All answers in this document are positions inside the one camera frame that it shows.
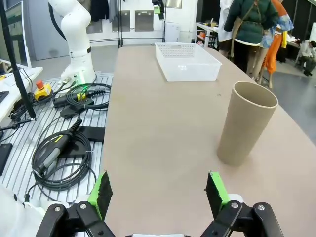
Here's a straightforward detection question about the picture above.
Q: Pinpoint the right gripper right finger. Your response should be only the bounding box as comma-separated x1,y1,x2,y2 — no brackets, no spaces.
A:
199,170,284,237

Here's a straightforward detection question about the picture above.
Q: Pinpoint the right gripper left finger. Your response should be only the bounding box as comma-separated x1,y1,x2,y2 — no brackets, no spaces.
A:
36,170,117,237

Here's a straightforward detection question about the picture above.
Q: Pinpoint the white perforated plastic basket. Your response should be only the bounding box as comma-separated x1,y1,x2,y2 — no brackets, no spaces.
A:
155,42,223,82

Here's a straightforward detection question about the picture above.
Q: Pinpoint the tall beige cup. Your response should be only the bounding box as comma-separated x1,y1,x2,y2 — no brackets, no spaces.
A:
217,81,279,166

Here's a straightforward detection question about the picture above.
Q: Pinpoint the white air purifier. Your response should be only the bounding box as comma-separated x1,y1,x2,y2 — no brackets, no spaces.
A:
165,22,181,44

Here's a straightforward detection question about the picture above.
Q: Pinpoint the white table with orange item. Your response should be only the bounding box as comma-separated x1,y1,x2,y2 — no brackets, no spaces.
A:
196,21,220,49

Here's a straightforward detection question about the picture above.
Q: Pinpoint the hanging black garment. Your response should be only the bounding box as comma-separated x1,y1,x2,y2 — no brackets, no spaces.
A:
90,0,110,23

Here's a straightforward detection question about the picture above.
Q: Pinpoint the white coat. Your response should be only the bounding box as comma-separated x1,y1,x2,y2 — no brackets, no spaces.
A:
218,0,237,43

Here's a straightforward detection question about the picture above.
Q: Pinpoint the mannequin in green jacket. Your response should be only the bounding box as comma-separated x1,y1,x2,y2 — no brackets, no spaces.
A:
223,0,279,82

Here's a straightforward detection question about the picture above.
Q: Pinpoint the black flat device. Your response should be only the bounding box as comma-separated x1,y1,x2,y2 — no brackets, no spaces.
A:
0,143,13,176

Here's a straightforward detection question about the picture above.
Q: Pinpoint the mannequin in orange clothes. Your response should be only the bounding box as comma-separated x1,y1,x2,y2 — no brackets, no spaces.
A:
256,0,294,89

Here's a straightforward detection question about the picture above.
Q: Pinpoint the yellow emergency stop button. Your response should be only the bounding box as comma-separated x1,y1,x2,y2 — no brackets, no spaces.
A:
34,80,54,101

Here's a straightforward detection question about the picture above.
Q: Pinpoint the computer monitor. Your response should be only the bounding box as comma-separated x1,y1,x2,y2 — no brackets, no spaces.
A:
0,0,32,69

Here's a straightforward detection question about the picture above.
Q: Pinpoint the black tripod pole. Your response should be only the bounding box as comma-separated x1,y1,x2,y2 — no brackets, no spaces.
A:
0,0,37,122

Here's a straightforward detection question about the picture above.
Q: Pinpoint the seated person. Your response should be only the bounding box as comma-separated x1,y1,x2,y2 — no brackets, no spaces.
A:
295,39,316,77

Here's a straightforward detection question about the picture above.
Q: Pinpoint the grey enabling handle with cable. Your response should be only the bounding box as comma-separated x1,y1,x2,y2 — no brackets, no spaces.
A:
24,117,98,203

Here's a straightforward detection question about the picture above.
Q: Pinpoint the black flat bracket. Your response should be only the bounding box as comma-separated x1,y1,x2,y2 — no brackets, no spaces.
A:
66,125,106,158

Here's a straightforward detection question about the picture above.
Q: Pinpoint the black cable with yellow label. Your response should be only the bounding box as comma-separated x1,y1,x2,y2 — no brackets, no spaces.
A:
52,83,112,111

